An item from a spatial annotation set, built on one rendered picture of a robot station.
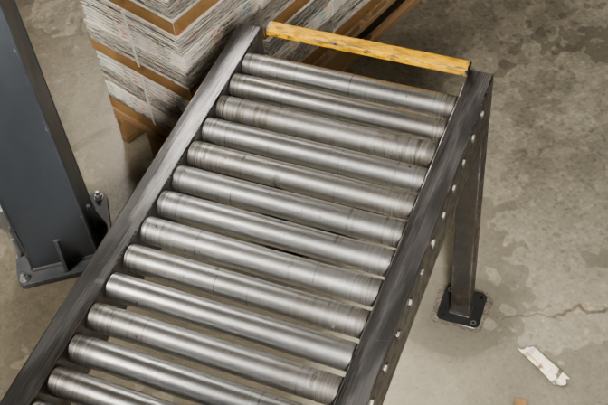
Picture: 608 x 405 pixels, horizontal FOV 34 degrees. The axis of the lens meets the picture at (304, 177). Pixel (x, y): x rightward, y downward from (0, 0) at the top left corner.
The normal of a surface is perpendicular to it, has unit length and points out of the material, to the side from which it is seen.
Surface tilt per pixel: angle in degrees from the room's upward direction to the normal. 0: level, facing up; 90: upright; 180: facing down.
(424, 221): 0
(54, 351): 0
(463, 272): 90
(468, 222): 90
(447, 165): 0
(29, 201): 90
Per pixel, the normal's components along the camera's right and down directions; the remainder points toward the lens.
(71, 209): 0.23, 0.73
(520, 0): -0.08, -0.65
